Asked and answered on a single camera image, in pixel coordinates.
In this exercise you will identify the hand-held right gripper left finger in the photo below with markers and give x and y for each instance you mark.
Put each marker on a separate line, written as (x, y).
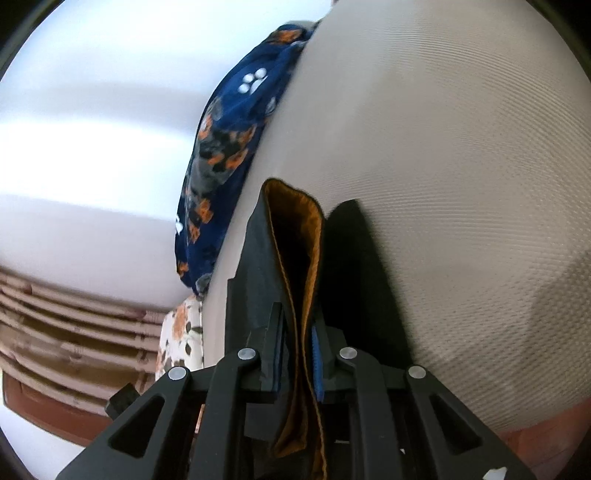
(277, 355)

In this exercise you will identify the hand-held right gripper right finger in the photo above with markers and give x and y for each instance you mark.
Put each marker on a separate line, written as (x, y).
(316, 364)

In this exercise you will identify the black pants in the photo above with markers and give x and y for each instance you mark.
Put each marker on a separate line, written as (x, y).
(258, 258)

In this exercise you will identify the white floral cloth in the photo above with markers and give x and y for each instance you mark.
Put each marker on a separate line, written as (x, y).
(180, 332)

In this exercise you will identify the small black object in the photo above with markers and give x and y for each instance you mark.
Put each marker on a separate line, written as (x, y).
(122, 401)

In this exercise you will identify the brown wooden board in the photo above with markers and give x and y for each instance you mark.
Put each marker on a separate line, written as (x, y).
(46, 410)

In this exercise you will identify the navy paw print blanket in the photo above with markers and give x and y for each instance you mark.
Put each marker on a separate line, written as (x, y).
(240, 106)

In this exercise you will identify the wooden slatted frame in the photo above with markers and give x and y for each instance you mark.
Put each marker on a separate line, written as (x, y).
(69, 332)

